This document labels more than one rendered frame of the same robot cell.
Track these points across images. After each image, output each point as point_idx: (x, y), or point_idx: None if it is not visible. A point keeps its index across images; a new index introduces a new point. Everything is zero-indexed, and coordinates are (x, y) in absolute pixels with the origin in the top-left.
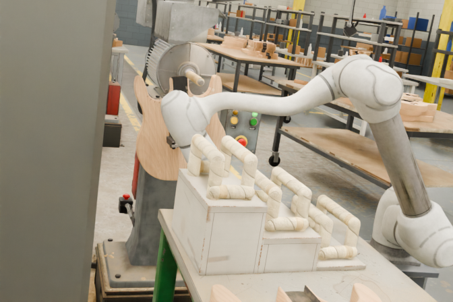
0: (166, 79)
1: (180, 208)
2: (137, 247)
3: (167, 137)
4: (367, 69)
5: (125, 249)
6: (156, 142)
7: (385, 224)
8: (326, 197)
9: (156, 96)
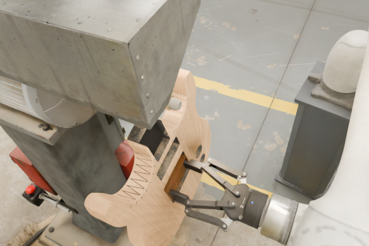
0: (67, 112)
1: None
2: (106, 230)
3: (191, 215)
4: None
5: (81, 229)
6: (161, 221)
7: (358, 79)
8: None
9: (46, 129)
